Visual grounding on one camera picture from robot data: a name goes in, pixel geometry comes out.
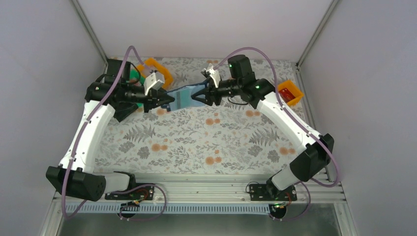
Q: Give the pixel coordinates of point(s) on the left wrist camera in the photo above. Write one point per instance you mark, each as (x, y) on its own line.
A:
(154, 81)

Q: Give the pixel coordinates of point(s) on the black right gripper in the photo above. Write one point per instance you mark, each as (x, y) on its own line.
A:
(210, 96)

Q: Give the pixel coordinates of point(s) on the green plastic bin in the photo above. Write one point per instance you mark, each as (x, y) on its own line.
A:
(135, 78)

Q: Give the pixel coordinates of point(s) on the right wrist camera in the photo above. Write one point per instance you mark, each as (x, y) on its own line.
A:
(212, 76)

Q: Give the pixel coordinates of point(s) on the black plastic bin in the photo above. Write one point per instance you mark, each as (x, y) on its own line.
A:
(123, 110)

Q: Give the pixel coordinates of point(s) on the orange plastic bin right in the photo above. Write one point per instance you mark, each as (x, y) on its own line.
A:
(293, 89)

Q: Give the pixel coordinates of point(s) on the orange plastic bin left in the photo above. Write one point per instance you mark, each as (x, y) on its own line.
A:
(153, 64)

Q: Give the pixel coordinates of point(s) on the red card in right bin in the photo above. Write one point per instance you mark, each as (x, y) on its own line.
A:
(286, 95)

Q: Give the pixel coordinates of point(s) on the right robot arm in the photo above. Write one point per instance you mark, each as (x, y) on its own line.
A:
(313, 149)

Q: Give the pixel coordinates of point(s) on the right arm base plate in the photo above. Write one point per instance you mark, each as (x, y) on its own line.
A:
(263, 192)

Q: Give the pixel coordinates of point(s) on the orange plastic bin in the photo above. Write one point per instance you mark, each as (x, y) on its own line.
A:
(293, 89)
(153, 64)

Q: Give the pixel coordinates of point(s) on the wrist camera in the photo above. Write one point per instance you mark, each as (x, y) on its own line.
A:
(154, 81)
(212, 76)

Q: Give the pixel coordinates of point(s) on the aluminium rail frame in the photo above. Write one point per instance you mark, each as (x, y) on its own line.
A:
(228, 189)

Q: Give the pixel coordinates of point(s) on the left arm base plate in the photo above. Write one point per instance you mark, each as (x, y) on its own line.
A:
(139, 192)

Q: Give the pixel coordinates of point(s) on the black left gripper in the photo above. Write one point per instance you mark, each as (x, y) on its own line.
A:
(151, 99)

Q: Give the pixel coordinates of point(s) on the blue leather card holder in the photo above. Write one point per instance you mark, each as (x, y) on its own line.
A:
(183, 98)

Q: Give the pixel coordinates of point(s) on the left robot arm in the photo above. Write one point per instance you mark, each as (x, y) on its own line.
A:
(113, 94)

